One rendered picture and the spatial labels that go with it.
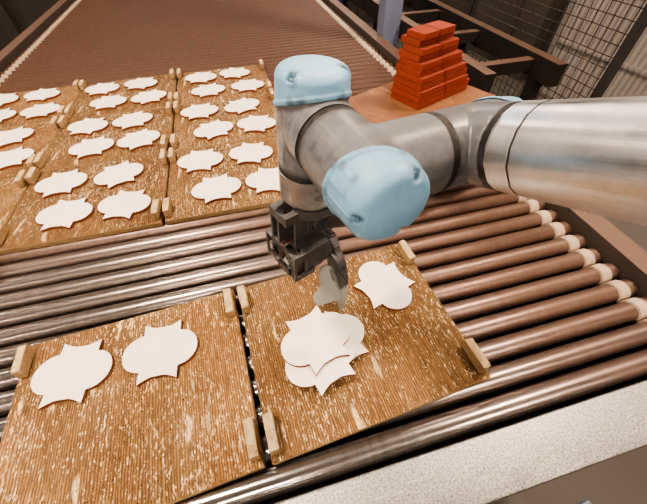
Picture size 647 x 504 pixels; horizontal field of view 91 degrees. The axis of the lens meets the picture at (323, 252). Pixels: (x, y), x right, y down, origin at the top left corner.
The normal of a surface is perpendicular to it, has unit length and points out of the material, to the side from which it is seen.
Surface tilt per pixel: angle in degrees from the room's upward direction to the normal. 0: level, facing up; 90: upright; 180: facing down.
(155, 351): 0
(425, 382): 0
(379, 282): 0
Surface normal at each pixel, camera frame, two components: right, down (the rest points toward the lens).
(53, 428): -0.02, -0.65
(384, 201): 0.43, 0.69
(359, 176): -0.55, -0.26
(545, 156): -0.91, 0.24
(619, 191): -0.82, 0.56
